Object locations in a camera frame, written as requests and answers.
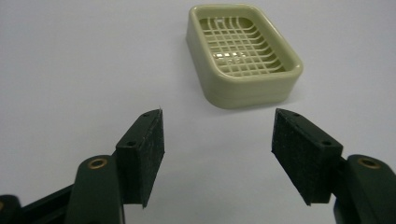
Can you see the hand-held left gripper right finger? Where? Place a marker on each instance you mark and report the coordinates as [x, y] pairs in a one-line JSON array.
[[308, 155]]

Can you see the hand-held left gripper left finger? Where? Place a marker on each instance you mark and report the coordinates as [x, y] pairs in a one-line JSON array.
[[140, 158]]

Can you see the pale green soap dish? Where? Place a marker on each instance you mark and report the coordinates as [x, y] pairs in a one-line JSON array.
[[246, 84]]

